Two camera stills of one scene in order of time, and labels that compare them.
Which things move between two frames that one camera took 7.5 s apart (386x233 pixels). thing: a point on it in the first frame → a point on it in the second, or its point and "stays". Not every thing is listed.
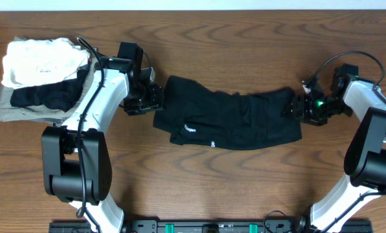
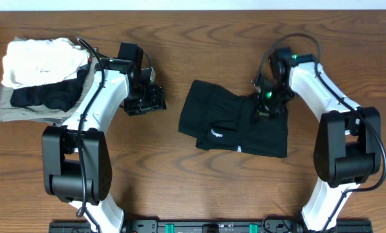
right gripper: x=301 y=108 → x=259 y=109
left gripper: x=157 y=101 stays
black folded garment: x=61 y=94 stays
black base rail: x=208 y=226 stays
